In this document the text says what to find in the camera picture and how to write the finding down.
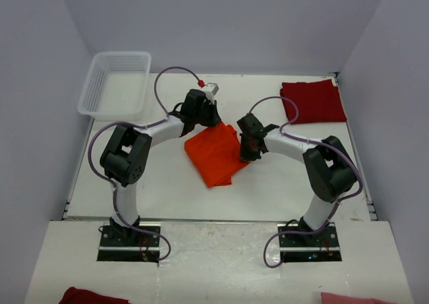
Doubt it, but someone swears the orange t-shirt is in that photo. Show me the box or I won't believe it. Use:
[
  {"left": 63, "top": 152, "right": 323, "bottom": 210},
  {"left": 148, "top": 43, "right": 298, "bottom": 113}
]
[{"left": 184, "top": 123, "right": 248, "bottom": 188}]

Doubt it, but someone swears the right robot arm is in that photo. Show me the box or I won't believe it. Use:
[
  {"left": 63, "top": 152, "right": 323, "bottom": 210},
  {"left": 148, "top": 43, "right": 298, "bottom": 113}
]
[{"left": 237, "top": 113, "right": 361, "bottom": 246}]

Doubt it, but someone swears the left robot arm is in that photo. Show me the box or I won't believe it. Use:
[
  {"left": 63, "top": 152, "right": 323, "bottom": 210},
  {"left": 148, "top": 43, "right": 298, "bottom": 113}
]
[{"left": 100, "top": 84, "right": 221, "bottom": 246}]

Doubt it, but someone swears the folded dark red t-shirt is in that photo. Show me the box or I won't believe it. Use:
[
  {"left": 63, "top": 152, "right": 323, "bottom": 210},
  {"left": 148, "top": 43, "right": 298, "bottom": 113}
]
[{"left": 280, "top": 79, "right": 347, "bottom": 124}]

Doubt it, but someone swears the white plastic basket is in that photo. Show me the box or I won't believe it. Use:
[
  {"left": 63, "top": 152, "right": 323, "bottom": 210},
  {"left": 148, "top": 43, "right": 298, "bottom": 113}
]
[{"left": 77, "top": 52, "right": 151, "bottom": 121}]

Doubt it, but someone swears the pink cloth bottom right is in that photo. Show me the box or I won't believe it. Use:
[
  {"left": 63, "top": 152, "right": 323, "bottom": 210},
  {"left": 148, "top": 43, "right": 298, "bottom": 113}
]
[{"left": 321, "top": 292, "right": 391, "bottom": 304}]

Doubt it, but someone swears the dark red cloth bottom left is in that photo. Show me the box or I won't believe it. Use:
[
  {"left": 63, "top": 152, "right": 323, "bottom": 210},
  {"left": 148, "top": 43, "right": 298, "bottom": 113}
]
[{"left": 59, "top": 287, "right": 129, "bottom": 304}]

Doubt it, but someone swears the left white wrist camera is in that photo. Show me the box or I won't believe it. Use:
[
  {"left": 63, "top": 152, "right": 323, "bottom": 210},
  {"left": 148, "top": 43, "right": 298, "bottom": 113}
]
[{"left": 202, "top": 83, "right": 219, "bottom": 104}]

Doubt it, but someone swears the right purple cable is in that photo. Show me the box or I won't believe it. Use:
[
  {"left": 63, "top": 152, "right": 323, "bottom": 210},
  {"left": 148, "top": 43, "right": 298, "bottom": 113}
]
[{"left": 263, "top": 96, "right": 363, "bottom": 268}]

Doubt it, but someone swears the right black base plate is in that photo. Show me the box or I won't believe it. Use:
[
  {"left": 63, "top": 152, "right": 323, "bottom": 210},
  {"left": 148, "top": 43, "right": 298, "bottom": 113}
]
[{"left": 278, "top": 222, "right": 342, "bottom": 263}]

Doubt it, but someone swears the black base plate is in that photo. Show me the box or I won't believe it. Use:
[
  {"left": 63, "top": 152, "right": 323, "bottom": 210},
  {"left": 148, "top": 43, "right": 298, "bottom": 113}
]
[
  {"left": 278, "top": 222, "right": 342, "bottom": 263},
  {"left": 97, "top": 224, "right": 161, "bottom": 264}
]

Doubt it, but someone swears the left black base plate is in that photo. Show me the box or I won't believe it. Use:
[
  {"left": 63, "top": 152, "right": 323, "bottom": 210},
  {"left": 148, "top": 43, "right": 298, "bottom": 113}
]
[{"left": 97, "top": 224, "right": 161, "bottom": 264}]

